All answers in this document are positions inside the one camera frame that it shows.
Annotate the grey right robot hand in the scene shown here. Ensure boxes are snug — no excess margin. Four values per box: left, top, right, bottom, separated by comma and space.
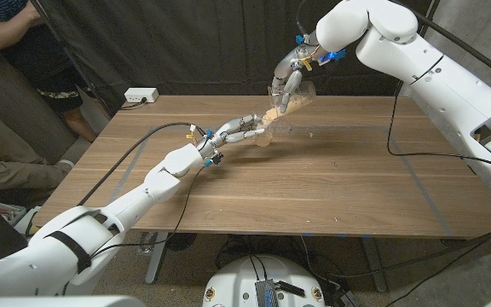
270, 41, 318, 114

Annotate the colourful patterned bag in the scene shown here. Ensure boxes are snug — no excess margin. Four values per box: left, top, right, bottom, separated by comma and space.
0, 200, 27, 225

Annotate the grey metal table leg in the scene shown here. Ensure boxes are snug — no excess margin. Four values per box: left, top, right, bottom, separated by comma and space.
145, 232, 170, 285
361, 236, 388, 293

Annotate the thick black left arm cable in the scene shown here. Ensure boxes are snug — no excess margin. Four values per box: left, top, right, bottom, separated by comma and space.
77, 122, 207, 207

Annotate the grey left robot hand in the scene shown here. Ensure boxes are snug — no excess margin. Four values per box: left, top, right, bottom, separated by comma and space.
196, 113, 268, 160

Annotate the person in dark brown trousers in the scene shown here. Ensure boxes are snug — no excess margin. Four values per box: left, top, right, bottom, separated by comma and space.
0, 46, 78, 165

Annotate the clear plastic bottle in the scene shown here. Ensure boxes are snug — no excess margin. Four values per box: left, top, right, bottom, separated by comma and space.
136, 231, 158, 257

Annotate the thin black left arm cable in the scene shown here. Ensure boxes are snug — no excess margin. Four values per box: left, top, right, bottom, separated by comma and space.
90, 164, 207, 259

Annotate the black round slotted disc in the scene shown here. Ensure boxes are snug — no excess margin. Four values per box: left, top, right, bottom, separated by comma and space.
166, 232, 199, 252

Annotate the clear plastic cup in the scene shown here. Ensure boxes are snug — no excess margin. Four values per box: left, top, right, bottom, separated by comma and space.
251, 106, 277, 148

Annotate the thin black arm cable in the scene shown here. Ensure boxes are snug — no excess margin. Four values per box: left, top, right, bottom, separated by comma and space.
385, 80, 491, 307
90, 164, 207, 259

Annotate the person in khaki trousers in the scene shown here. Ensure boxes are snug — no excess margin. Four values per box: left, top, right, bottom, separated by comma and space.
0, 101, 75, 191

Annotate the black backdrop curtain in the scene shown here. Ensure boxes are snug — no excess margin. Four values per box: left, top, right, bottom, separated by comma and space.
36, 0, 436, 116

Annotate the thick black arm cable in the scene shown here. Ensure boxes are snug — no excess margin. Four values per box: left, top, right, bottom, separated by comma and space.
77, 122, 207, 207
295, 0, 491, 279

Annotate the clear cup with sugar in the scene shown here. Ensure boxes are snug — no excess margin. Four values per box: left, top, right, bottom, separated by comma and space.
262, 80, 317, 127

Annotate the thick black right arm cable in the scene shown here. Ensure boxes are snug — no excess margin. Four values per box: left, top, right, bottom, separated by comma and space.
295, 0, 491, 279

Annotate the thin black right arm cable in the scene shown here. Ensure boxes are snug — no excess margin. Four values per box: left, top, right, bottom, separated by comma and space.
385, 80, 491, 307

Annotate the grey finned electronics box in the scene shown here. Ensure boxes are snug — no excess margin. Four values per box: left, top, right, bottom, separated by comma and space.
254, 279, 280, 307

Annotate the white power strip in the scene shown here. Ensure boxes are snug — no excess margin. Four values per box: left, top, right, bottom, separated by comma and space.
124, 87, 160, 104

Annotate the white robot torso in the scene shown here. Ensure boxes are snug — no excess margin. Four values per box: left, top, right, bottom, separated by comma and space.
202, 254, 326, 307

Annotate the black flat connector bar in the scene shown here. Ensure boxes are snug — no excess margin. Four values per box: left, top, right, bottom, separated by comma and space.
274, 280, 306, 298

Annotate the person in black shorts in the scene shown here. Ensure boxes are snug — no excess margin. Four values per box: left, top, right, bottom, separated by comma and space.
0, 0, 100, 142

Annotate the black power strip cable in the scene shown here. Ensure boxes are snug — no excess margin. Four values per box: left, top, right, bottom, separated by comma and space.
119, 97, 148, 111

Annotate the black backdrop stand pole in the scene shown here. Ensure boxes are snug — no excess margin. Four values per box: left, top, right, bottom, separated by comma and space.
424, 0, 442, 25
30, 0, 114, 119

